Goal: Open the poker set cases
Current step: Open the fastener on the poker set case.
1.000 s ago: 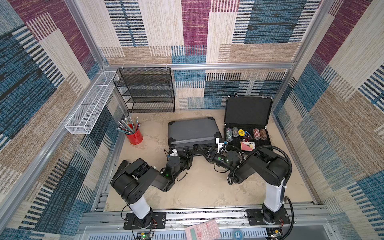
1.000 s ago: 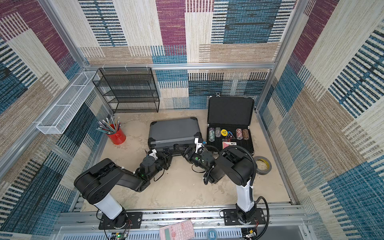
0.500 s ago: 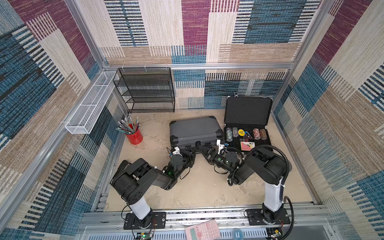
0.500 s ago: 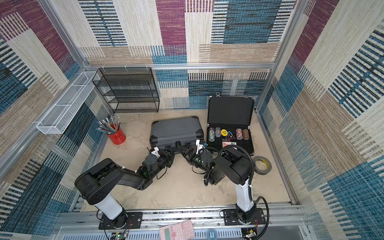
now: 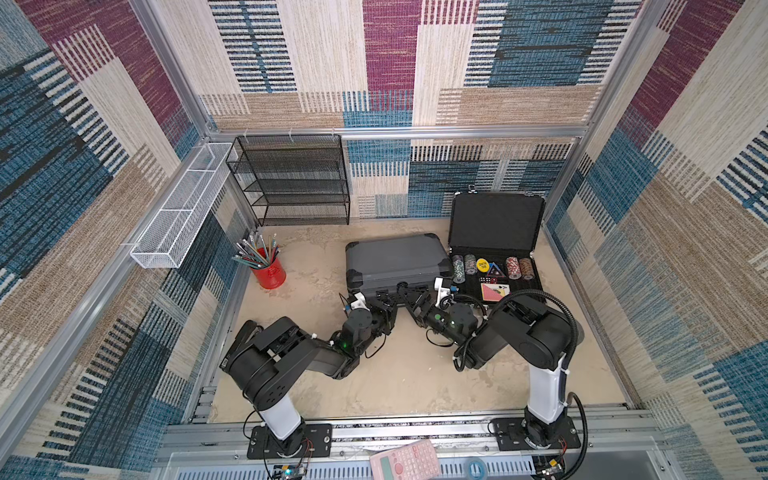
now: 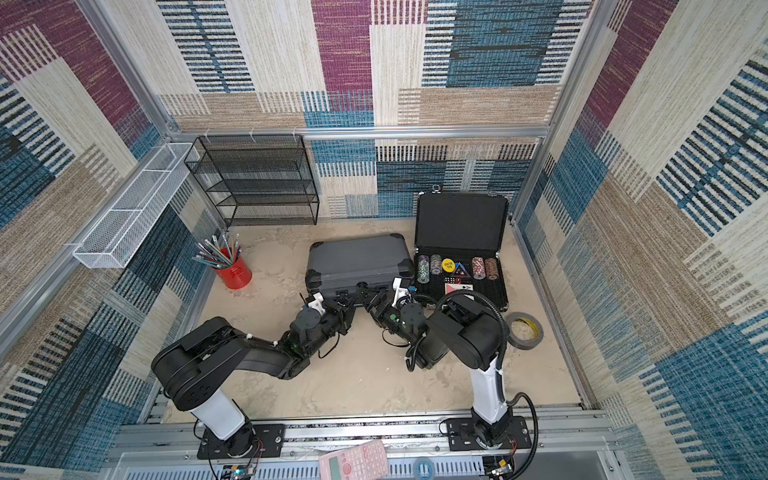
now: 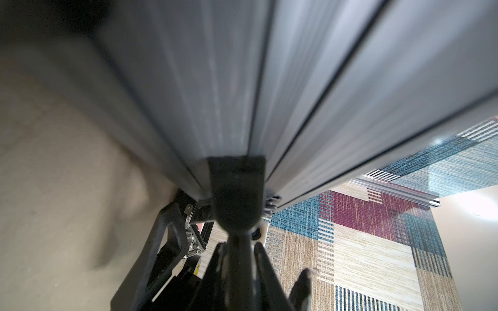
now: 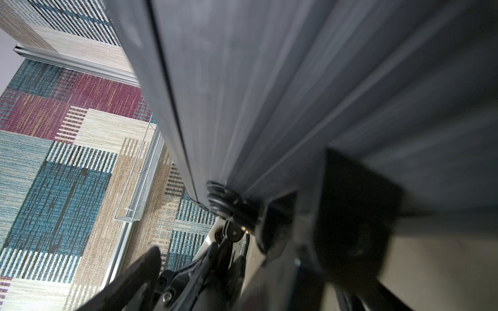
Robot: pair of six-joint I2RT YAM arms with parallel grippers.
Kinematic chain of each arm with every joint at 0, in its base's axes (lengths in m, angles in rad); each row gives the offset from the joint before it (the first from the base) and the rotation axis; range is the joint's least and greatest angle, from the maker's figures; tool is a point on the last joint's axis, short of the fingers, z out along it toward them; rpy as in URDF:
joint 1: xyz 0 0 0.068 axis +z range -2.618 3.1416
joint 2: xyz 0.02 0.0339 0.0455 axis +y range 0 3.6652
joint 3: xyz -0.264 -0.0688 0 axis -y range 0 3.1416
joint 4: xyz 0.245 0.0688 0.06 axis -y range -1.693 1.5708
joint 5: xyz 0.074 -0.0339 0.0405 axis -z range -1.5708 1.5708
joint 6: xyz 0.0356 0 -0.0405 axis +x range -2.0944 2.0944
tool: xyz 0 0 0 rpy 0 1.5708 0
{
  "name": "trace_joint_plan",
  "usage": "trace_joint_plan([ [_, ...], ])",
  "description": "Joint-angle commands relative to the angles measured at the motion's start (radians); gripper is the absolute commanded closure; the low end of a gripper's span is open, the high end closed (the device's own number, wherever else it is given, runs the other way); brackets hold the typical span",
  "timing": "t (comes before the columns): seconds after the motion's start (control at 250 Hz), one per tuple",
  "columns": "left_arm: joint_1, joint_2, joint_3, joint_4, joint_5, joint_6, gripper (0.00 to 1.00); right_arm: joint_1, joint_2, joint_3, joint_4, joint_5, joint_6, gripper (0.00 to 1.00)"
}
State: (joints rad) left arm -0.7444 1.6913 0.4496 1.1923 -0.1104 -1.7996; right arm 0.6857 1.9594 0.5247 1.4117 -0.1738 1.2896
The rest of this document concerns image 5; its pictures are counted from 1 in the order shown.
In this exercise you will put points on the black mesh shelf rack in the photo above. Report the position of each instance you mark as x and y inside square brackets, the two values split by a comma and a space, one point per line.
[291, 180]

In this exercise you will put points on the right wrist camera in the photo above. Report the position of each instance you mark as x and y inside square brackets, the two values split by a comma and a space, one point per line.
[444, 292]

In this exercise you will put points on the brown poker chip stack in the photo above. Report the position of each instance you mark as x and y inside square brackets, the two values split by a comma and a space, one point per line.
[527, 269]

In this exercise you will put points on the grey poker chip stack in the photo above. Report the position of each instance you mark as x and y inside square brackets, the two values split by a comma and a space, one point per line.
[470, 264]

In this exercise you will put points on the pink calculator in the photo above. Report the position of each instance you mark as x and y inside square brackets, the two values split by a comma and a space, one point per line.
[415, 461]

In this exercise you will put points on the yellow dealer button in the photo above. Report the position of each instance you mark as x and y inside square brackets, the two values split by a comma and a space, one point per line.
[482, 265]

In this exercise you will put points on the black poker set case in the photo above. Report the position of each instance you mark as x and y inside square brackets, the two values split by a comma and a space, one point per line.
[494, 226]

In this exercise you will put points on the red poker chip stack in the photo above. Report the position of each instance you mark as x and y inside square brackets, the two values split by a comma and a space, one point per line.
[513, 268]

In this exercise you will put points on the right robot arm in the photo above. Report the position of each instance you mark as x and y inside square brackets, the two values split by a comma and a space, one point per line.
[537, 325]

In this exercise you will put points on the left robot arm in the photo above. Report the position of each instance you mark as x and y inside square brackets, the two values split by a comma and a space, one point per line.
[265, 362]

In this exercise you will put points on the grey poker set case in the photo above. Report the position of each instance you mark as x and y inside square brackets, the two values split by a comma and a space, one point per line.
[380, 265]

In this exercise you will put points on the red metal pencil bucket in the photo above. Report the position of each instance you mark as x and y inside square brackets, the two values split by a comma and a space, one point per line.
[272, 276]

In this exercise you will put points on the pink playing card deck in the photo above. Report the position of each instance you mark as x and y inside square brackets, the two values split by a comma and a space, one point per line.
[494, 292]

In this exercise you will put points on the white mesh wall basket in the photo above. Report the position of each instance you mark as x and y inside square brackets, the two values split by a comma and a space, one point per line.
[166, 241]

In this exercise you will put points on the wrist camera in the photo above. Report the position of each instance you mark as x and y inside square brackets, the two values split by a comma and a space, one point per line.
[356, 301]
[444, 292]

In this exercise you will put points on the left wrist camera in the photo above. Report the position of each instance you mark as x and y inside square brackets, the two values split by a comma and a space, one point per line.
[356, 301]

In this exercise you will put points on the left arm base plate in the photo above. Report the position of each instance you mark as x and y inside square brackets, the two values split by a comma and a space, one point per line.
[308, 439]

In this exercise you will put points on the blue tape roll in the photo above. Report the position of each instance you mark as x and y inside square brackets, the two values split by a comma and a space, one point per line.
[475, 469]

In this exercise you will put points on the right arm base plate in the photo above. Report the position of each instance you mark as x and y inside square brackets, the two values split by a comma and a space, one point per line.
[522, 433]

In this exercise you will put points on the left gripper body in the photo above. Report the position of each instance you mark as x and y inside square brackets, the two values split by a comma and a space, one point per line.
[382, 321]

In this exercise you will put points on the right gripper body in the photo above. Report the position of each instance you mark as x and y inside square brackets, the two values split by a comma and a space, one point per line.
[424, 301]

